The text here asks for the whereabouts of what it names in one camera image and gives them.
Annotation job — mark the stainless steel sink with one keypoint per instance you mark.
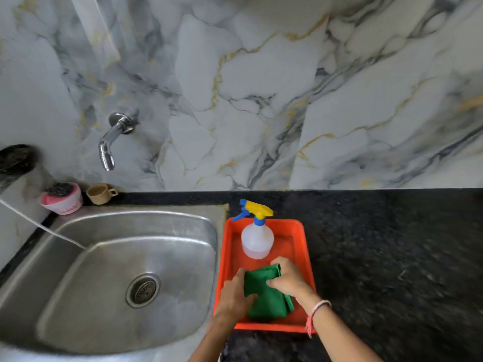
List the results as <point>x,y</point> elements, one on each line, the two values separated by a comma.
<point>113,275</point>

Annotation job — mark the green cleaning cloth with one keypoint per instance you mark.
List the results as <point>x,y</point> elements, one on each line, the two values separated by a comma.
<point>267,297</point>

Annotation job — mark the person's right thumb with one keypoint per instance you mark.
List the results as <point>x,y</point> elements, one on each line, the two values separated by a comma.
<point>274,282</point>

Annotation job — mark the pink white tub with scrubber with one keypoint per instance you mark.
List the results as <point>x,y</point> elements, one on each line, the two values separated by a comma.
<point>62,198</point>

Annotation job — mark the beige small cup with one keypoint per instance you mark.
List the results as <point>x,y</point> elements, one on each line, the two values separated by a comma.
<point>99,193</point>

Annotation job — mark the person's left forearm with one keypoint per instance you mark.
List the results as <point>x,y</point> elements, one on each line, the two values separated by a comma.
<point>211,342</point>

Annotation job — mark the chrome wall tap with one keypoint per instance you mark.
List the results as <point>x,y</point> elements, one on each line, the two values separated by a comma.
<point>111,136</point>

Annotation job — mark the orange plastic tray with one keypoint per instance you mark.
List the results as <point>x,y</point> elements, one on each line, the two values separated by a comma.
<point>290,241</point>

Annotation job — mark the sink drain strainer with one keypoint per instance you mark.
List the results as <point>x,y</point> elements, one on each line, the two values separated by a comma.
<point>143,290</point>

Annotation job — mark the pink thread wristband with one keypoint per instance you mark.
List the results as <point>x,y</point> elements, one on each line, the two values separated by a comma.
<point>314,314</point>

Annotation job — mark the black round object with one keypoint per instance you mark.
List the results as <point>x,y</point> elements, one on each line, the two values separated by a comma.
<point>16,159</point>

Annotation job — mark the person's right forearm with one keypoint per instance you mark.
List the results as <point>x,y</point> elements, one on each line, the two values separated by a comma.
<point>339,335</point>

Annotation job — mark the white spray bottle yellow nozzle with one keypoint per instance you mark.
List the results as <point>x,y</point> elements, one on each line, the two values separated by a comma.
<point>257,237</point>

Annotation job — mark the person's left thumb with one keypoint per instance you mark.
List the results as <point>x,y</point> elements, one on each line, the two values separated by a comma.
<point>250,300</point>

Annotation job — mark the person's right hand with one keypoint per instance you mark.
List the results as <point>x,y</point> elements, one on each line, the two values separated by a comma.
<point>289,279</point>

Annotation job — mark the person's left hand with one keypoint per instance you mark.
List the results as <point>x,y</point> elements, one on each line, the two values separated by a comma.
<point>234,302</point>

